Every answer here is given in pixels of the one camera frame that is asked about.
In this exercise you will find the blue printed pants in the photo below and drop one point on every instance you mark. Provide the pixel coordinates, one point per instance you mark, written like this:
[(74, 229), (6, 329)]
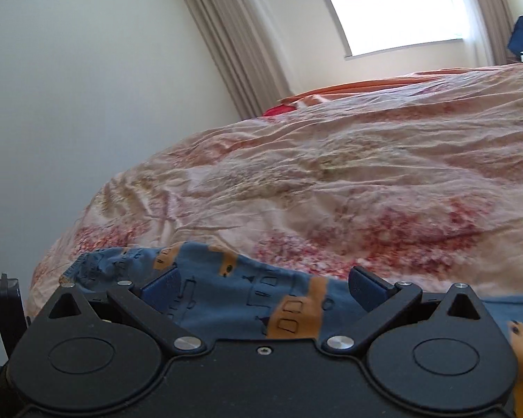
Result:
[(231, 296)]

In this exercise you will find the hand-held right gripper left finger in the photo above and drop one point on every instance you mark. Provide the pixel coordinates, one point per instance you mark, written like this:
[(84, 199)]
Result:
[(159, 289)]

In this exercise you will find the orange bed sheet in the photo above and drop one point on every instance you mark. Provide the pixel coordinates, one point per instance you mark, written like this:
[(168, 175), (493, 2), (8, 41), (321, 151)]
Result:
[(366, 85)]

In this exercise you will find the window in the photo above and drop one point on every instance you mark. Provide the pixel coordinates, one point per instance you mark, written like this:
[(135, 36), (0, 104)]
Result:
[(396, 8)]

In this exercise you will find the bed with floral cover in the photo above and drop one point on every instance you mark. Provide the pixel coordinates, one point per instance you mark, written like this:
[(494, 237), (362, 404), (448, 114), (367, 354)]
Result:
[(331, 174)]

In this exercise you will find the beige curtain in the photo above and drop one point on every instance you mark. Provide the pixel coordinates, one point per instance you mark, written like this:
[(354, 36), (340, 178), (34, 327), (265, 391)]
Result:
[(486, 13), (239, 39)]

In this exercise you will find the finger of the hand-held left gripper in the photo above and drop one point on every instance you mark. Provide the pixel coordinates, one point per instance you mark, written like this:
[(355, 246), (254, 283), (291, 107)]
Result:
[(8, 313)]

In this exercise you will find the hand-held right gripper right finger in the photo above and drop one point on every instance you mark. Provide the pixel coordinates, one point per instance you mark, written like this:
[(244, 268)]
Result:
[(366, 289)]

